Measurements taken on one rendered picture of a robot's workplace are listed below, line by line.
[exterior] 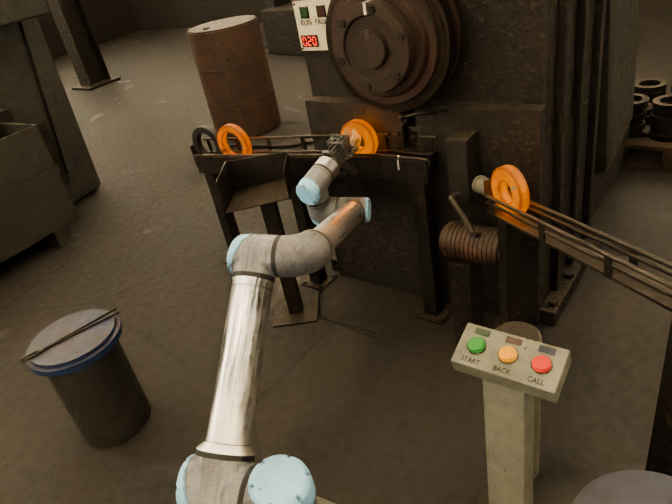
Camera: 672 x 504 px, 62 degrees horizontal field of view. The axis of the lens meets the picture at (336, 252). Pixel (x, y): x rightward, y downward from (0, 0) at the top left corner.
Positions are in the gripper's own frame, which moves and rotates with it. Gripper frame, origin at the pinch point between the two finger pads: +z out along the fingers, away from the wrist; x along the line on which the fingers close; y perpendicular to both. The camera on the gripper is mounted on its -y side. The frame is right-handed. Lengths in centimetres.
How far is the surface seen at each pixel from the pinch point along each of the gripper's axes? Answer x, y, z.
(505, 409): -88, -9, -83
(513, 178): -69, 5, -21
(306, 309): 27, -66, -43
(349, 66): -10.8, 31.9, -4.0
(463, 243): -51, -21, -27
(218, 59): 227, -45, 132
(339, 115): 11.6, 3.6, 6.7
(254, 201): 31.0, -6.9, -35.7
